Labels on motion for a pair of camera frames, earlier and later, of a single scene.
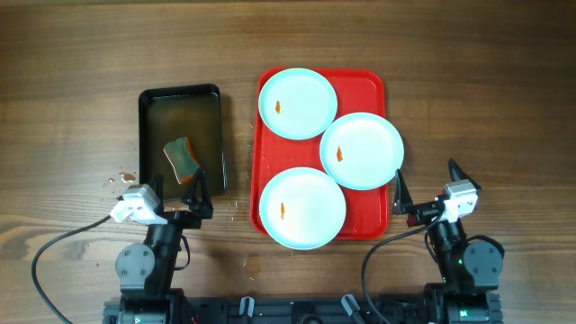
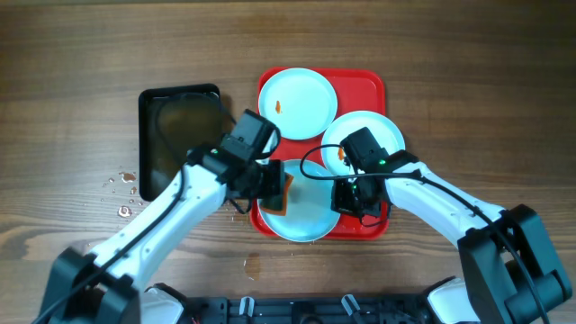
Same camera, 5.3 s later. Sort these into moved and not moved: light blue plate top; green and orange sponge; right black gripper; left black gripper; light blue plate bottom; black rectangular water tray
Moved: left black gripper; right black gripper; light blue plate bottom; green and orange sponge
Not moved: black rectangular water tray; light blue plate top
